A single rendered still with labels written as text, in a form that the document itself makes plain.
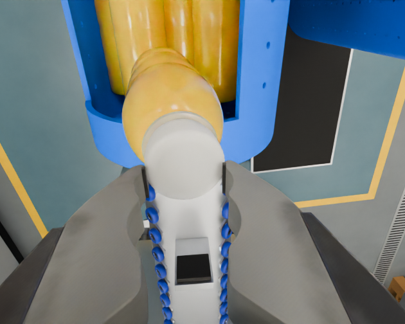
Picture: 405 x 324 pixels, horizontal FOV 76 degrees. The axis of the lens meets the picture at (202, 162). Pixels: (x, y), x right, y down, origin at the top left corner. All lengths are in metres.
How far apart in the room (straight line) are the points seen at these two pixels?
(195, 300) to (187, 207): 0.44
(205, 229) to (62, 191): 1.38
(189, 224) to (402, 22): 0.71
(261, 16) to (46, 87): 1.50
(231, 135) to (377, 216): 2.33
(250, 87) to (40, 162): 1.74
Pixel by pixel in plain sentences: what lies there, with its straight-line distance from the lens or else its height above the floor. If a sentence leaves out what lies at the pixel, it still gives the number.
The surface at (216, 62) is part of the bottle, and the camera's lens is 0.37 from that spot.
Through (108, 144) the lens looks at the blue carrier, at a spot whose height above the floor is 1.20.
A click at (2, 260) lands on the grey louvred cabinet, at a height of 0.19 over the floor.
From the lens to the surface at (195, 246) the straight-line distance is 0.80.
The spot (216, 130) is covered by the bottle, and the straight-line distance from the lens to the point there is 0.15.
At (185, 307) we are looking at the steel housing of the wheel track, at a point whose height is 0.93.
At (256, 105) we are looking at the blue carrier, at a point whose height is 1.20.
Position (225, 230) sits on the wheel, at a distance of 0.74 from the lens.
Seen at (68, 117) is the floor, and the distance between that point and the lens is 1.73.
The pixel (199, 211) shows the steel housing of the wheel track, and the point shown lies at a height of 0.93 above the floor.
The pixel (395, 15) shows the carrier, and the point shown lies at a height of 0.86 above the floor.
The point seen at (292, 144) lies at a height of 0.15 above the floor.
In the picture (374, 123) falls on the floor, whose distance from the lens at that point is 2.04.
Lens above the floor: 1.50
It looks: 60 degrees down
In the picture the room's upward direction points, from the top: 171 degrees clockwise
